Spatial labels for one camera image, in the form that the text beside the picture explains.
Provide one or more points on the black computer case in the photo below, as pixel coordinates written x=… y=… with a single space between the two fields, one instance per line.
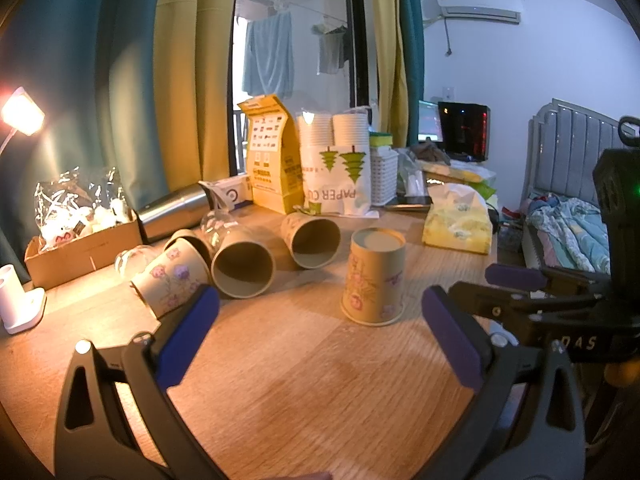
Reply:
x=465 y=130

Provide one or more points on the white air conditioner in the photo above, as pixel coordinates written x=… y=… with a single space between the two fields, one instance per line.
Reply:
x=475 y=6

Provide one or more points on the yellow curtain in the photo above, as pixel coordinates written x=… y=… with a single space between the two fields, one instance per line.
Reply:
x=387 y=55
x=195 y=75

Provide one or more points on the computer monitor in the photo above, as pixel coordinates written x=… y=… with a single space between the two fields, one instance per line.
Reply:
x=430 y=122

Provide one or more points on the grey padded bed headboard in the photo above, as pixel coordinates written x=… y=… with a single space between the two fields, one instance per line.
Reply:
x=565 y=145

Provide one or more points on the paper cup package bag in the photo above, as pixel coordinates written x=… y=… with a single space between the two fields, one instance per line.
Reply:
x=337 y=175

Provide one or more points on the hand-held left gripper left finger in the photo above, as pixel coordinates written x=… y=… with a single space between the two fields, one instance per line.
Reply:
x=185 y=340

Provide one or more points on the black tablet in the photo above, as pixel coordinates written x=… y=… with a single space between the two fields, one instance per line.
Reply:
x=407 y=201

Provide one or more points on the patterned blue blanket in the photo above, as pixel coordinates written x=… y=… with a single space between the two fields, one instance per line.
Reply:
x=570 y=232

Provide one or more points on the stainless steel bottle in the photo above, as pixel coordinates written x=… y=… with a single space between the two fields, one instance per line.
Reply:
x=172 y=211

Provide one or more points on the clear plastic snack bag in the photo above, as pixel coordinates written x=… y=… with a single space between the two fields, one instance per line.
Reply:
x=75 y=207

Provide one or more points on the cardboard box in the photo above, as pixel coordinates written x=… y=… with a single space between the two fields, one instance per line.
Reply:
x=85 y=252

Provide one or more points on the yellow tissue pack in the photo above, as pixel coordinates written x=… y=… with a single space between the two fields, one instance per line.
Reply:
x=457 y=220

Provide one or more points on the desk lamp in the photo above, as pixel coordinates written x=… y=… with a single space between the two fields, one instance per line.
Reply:
x=21 y=111

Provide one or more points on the teal curtain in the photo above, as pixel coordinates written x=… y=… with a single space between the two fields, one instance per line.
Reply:
x=412 y=45
x=75 y=75

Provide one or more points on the yellow paper bag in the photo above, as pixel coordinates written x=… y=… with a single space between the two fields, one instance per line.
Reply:
x=270 y=160

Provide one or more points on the small white box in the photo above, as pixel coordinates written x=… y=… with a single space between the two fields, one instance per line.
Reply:
x=231 y=192

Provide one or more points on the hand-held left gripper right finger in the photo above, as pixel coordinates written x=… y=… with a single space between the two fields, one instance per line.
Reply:
x=452 y=340

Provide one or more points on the white wall outlet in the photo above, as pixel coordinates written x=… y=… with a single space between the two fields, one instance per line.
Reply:
x=449 y=94

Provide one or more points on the hanging grey garment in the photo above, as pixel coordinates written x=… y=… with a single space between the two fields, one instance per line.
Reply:
x=332 y=50

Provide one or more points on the white charging stand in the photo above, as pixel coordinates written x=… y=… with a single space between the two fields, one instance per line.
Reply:
x=17 y=300

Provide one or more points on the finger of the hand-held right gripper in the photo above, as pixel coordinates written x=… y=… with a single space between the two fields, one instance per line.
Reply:
x=515 y=276
x=500 y=305

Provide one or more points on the white plastic basket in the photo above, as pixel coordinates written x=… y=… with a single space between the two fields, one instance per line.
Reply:
x=383 y=170

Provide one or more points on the floral paper cup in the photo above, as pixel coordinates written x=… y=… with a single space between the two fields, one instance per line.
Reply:
x=312 y=242
x=372 y=280
x=190 y=239
x=170 y=282
x=243 y=265

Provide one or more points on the hanging blue towel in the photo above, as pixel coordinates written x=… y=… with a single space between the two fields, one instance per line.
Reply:
x=267 y=55

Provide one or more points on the green yellow packet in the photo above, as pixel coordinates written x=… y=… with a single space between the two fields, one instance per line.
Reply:
x=470 y=175

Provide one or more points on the green sponge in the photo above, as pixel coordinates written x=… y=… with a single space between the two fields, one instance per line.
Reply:
x=382 y=138

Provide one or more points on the clear glass cup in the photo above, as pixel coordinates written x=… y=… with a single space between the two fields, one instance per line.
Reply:
x=131 y=261
x=220 y=222

